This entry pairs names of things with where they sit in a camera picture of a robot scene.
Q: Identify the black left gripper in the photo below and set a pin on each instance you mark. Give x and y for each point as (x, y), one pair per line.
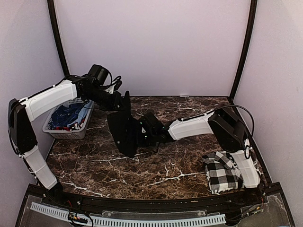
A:
(113, 106)

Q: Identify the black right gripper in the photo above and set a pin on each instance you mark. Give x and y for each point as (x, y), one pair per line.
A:
(139, 143)

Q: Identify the black long sleeve shirt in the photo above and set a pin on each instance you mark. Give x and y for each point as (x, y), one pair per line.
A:
(123, 128)

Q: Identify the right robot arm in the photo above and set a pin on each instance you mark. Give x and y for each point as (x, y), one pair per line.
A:
(223, 124)

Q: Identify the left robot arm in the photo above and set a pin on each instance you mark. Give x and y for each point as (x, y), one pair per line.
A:
(89, 88)

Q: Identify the blue clothes in basket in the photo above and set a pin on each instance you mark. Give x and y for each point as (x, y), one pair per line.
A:
(69, 118)

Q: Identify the grey plastic laundry basket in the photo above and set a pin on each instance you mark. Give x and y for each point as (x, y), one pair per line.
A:
(62, 134)

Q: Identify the black white plaid shirt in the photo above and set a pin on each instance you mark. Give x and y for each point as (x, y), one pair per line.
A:
(222, 172)

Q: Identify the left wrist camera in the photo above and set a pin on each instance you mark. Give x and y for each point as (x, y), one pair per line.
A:
(115, 85)

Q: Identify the black front rail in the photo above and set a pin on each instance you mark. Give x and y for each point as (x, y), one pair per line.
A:
(226, 203)

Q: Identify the white slotted cable duct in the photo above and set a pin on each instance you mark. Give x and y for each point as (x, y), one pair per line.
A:
(116, 219)

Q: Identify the left black frame post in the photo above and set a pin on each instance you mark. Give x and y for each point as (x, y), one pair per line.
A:
(58, 38)

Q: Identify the black frame post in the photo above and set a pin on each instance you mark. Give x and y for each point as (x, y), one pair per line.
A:
(58, 38)
(245, 49)

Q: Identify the right black frame post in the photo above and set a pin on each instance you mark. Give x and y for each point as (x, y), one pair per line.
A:
(245, 49)

